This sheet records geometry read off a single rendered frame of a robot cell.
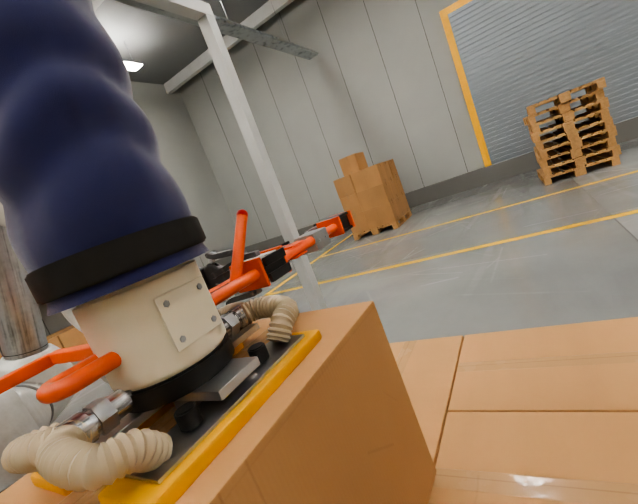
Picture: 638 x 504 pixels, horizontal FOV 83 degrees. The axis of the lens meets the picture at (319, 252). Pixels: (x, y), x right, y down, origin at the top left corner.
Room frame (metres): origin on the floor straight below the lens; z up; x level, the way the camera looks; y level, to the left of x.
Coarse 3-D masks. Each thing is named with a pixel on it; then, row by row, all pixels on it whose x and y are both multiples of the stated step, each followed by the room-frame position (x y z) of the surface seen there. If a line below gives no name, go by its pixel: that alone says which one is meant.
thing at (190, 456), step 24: (312, 336) 0.56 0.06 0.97; (264, 360) 0.52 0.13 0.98; (288, 360) 0.51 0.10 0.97; (240, 384) 0.47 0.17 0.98; (264, 384) 0.46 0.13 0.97; (192, 408) 0.41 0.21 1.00; (216, 408) 0.43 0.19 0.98; (240, 408) 0.42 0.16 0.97; (168, 432) 0.42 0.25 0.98; (192, 432) 0.40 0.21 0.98; (216, 432) 0.38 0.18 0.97; (192, 456) 0.36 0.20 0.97; (216, 456) 0.37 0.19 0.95; (120, 480) 0.36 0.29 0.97; (144, 480) 0.34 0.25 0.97; (168, 480) 0.33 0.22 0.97; (192, 480) 0.34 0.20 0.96
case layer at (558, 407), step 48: (480, 336) 1.14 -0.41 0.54; (528, 336) 1.04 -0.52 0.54; (576, 336) 0.95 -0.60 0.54; (624, 336) 0.88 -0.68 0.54; (432, 384) 0.98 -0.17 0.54; (480, 384) 0.91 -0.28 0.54; (528, 384) 0.84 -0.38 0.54; (576, 384) 0.78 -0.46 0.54; (624, 384) 0.73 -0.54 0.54; (432, 432) 0.80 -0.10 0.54; (480, 432) 0.75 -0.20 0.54; (528, 432) 0.70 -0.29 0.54; (576, 432) 0.65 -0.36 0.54; (624, 432) 0.61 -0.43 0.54; (480, 480) 0.63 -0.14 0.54; (528, 480) 0.59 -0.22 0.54; (576, 480) 0.56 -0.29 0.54; (624, 480) 0.53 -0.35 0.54
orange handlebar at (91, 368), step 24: (312, 240) 0.86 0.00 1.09; (216, 288) 0.64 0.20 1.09; (240, 288) 0.63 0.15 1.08; (48, 360) 0.61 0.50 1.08; (72, 360) 0.57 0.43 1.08; (96, 360) 0.42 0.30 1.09; (120, 360) 0.44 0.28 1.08; (0, 384) 0.55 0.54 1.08; (48, 384) 0.39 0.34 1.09; (72, 384) 0.39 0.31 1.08
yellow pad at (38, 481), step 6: (240, 348) 0.68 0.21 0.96; (234, 354) 0.66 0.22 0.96; (162, 408) 0.53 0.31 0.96; (168, 408) 0.53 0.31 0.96; (156, 414) 0.52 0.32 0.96; (162, 414) 0.52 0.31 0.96; (120, 420) 0.51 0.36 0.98; (150, 420) 0.51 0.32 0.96; (156, 420) 0.51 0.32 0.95; (144, 426) 0.50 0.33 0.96; (36, 474) 0.45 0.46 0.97; (36, 480) 0.45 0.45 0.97; (42, 480) 0.43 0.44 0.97; (36, 486) 0.46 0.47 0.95; (42, 486) 0.44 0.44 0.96; (48, 486) 0.43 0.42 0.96; (54, 486) 0.41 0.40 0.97; (60, 492) 0.41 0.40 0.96; (66, 492) 0.41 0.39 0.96
